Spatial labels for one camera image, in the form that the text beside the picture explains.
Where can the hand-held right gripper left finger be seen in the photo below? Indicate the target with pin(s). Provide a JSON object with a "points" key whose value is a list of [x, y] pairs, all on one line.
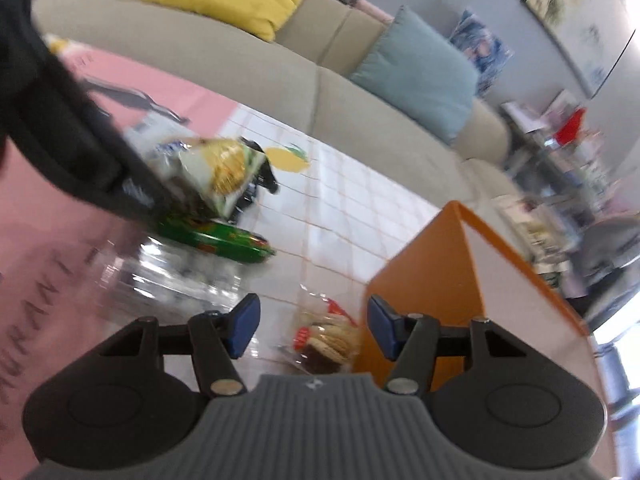
{"points": [[242, 325]]}

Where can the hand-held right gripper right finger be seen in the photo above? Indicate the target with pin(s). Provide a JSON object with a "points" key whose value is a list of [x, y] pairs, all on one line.
{"points": [[382, 327]]}

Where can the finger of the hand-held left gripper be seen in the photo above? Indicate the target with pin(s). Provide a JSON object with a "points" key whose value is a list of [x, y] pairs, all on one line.
{"points": [[140, 195]]}

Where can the white blue snack packet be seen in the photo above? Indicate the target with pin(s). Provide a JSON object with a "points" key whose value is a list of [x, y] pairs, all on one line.
{"points": [[160, 145]]}

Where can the round cookie pack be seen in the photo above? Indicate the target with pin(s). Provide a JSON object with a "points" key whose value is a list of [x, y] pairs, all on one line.
{"points": [[325, 340]]}

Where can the orange cardboard box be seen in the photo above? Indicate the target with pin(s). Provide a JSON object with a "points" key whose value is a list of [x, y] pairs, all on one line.
{"points": [[425, 270]]}

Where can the shiny green snack packet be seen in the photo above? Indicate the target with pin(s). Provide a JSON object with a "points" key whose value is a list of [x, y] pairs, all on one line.
{"points": [[220, 240]]}

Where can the yellow green snack packet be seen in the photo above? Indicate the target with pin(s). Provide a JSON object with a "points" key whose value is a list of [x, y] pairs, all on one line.
{"points": [[225, 170]]}

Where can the clear snack packet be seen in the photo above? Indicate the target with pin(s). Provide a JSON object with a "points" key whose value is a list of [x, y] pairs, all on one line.
{"points": [[165, 280]]}

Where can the black snack packet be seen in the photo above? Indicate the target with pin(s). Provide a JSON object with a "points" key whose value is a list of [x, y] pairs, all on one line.
{"points": [[267, 180]]}

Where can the checked pink tablecloth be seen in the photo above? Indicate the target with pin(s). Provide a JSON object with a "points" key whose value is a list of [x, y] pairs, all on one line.
{"points": [[340, 210]]}

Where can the stack of books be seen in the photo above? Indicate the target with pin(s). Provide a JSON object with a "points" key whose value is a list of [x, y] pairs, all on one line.
{"points": [[525, 230]]}

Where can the beige sofa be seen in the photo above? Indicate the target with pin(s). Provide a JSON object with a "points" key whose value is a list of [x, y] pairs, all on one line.
{"points": [[300, 90]]}

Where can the grey desk chair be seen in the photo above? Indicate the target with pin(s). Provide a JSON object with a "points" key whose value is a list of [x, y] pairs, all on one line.
{"points": [[610, 250]]}

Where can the teal pillow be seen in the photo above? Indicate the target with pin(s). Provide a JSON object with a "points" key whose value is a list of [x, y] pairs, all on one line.
{"points": [[415, 75]]}

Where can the red hanging ornament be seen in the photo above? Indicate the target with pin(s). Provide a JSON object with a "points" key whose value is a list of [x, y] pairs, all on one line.
{"points": [[570, 127]]}

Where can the printed figure pillow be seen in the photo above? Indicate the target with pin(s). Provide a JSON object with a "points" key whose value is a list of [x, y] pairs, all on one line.
{"points": [[485, 50]]}

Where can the pink bolster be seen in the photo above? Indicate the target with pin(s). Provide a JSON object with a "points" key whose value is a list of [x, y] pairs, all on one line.
{"points": [[372, 10]]}

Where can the large framed painting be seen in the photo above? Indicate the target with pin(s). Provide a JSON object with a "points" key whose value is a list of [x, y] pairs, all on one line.
{"points": [[580, 15]]}

